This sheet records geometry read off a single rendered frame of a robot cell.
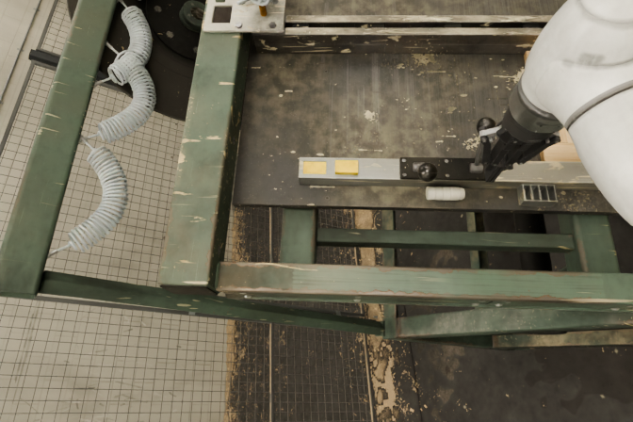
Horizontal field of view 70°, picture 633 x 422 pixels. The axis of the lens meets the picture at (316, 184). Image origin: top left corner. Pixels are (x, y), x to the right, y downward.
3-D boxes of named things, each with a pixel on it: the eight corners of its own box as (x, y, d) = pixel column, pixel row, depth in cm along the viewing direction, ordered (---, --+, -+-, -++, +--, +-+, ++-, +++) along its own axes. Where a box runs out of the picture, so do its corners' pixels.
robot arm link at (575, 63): (500, 67, 63) (547, 147, 58) (548, -25, 49) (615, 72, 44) (572, 46, 64) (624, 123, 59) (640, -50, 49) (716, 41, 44)
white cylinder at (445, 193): (425, 202, 100) (462, 202, 99) (428, 197, 97) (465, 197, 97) (425, 188, 101) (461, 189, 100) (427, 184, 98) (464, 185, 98)
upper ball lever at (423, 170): (426, 175, 99) (439, 183, 86) (409, 175, 99) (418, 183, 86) (427, 158, 98) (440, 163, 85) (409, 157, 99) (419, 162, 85)
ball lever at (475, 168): (485, 178, 96) (500, 123, 88) (467, 177, 96) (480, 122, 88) (481, 167, 99) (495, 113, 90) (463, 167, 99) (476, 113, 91)
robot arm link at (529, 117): (596, 116, 59) (575, 137, 65) (583, 59, 63) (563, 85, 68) (525, 115, 60) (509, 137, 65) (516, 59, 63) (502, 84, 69)
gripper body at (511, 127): (511, 131, 65) (492, 159, 74) (572, 132, 65) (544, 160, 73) (505, 88, 68) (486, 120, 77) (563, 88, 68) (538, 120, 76)
